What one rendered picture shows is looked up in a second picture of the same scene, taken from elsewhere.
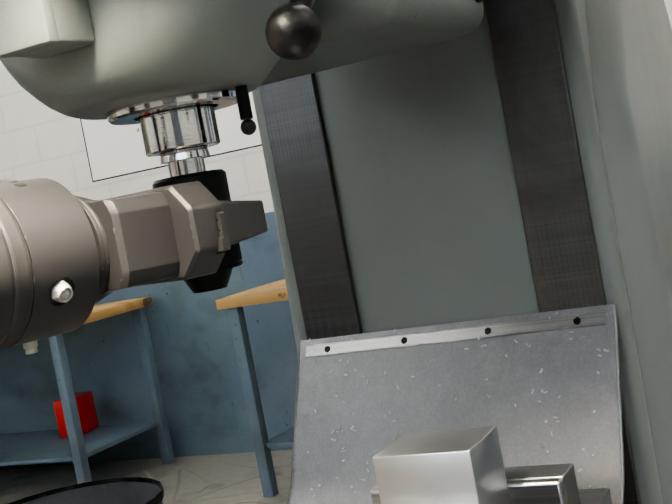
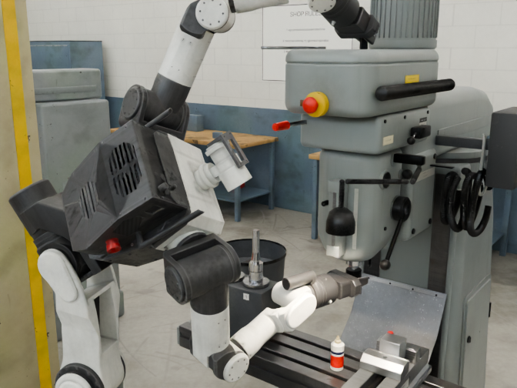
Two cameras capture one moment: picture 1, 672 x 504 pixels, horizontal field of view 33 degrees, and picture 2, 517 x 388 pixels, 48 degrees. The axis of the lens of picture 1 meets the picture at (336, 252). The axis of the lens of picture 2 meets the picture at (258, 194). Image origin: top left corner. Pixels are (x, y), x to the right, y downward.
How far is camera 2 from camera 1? 1.13 m
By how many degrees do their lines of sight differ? 14
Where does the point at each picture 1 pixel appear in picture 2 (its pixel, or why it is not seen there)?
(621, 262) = (451, 283)
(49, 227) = (330, 290)
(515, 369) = (417, 302)
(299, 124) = not seen: hidden behind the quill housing
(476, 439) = (401, 341)
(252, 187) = not seen: hidden behind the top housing
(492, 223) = (421, 263)
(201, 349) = (295, 165)
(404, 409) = (385, 301)
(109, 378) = (252, 166)
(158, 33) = (358, 255)
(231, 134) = not seen: hidden behind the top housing
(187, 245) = (353, 292)
